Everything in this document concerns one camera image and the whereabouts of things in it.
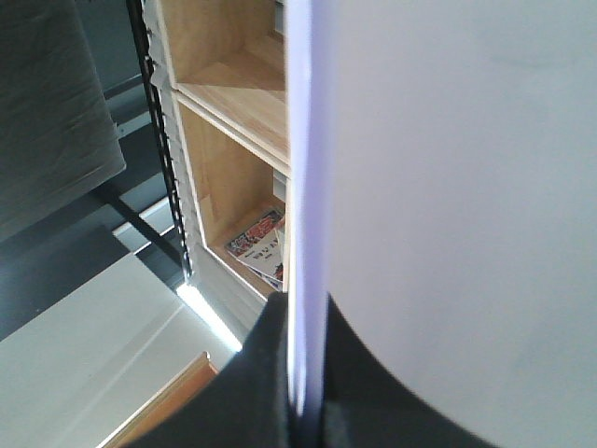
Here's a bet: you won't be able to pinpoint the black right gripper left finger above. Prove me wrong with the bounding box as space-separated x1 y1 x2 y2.
129 292 293 447

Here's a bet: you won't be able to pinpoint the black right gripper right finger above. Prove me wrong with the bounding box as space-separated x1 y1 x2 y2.
320 298 490 447

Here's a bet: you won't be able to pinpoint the white paper stack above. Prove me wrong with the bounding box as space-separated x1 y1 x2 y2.
285 1 596 447

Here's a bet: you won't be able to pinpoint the comic magazines on shelf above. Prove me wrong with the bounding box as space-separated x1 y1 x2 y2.
225 208 284 291

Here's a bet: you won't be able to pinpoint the wooden shelf unit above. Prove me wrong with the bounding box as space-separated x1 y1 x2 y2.
156 1 291 299

